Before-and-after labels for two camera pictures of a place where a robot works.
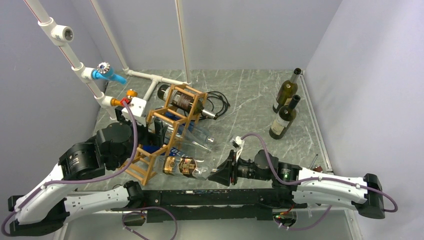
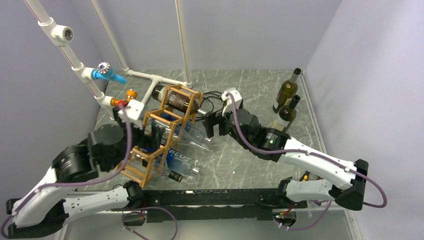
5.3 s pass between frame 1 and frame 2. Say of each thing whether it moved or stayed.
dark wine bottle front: moved
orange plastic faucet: stayed
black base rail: stayed
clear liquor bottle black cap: moved
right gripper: moved
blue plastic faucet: stayed
